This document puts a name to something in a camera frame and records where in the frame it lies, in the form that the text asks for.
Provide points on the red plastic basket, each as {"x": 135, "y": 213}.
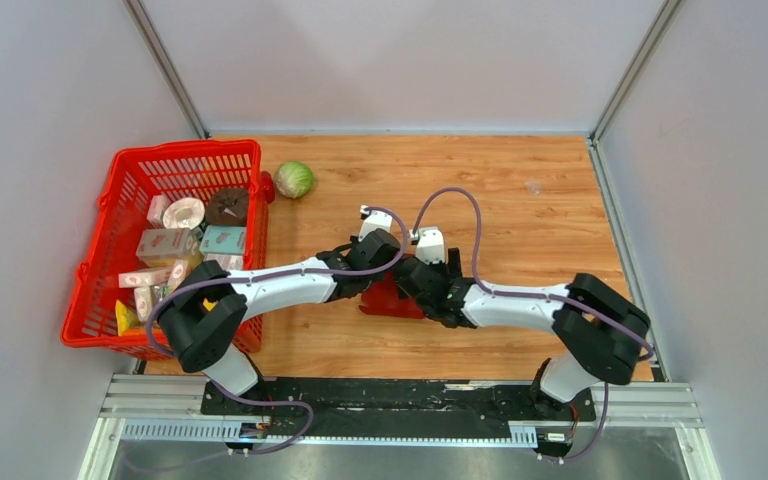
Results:
{"x": 193, "y": 168}

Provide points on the pink tape roll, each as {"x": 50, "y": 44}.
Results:
{"x": 186, "y": 213}

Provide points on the brown round cake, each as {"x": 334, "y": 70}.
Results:
{"x": 228, "y": 207}

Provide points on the aluminium frame rail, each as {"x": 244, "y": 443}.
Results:
{"x": 622, "y": 423}

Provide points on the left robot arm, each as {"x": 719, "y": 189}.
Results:
{"x": 201, "y": 317}

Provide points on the red pepper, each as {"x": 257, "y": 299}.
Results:
{"x": 268, "y": 187}

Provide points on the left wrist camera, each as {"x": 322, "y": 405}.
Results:
{"x": 373, "y": 219}

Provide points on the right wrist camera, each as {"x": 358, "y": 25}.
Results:
{"x": 429, "y": 245}

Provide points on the teal box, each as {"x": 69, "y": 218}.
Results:
{"x": 223, "y": 240}

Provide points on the green cabbage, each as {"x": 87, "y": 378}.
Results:
{"x": 293, "y": 179}

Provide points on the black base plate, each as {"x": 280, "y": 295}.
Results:
{"x": 401, "y": 408}

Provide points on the pink box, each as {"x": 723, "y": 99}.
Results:
{"x": 161, "y": 244}

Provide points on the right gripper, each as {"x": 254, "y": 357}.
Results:
{"x": 451, "y": 270}

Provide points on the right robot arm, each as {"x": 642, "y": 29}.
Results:
{"x": 603, "y": 333}

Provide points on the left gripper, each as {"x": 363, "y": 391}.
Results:
{"x": 379, "y": 275}

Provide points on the red paper box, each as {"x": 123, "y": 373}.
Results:
{"x": 385, "y": 298}

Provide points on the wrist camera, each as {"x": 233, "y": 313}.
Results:
{"x": 429, "y": 245}
{"x": 373, "y": 219}

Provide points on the orange yellow snack bag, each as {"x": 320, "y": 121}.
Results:
{"x": 127, "y": 320}

